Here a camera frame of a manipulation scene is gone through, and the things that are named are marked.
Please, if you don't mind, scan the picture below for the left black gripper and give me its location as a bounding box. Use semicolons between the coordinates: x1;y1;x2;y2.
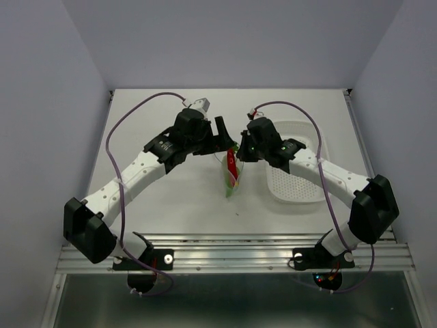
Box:
186;117;234;156

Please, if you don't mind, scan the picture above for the red toy chili pepper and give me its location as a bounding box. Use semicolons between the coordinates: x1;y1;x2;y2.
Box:
226;148;238;179

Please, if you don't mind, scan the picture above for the clear zip top bag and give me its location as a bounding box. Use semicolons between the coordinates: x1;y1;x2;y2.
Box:
214;144;244;198

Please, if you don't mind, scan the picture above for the green toy pepper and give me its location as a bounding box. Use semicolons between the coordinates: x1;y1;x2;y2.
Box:
223;171;239;198

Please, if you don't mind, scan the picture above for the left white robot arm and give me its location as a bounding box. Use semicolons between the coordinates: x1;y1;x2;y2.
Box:
63;108;234;264

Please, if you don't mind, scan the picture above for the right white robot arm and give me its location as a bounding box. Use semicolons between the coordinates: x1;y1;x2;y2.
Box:
236;118;399;267

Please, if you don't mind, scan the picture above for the white perforated plastic basket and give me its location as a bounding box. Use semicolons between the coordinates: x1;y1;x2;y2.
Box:
265;120;325;204

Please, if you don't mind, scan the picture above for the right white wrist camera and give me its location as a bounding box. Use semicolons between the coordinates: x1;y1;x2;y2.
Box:
247;109;265;121

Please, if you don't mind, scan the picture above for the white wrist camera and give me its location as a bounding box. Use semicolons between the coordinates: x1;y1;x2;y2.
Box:
182;98;210;116
247;109;265;121

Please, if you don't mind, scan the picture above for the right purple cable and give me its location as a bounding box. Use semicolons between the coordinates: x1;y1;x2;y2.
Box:
247;100;376;295

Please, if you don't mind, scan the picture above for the purple cable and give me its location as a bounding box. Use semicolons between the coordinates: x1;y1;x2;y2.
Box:
247;100;376;295
106;92;175;297

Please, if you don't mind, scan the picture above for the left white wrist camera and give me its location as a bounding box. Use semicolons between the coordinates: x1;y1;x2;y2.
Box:
182;98;210;116

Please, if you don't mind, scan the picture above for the aluminium frame rail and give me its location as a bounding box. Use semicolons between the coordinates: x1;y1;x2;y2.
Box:
56;234;414;274

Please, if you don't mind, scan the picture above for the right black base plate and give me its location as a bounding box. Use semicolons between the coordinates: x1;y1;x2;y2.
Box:
287;247;355;271

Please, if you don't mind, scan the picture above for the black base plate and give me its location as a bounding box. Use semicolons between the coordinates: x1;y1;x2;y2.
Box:
112;248;174;271
287;247;355;271

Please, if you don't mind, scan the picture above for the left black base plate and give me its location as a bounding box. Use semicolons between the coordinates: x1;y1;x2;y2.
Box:
112;248;174;271

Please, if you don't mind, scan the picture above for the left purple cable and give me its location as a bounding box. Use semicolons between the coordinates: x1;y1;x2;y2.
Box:
106;92;175;297

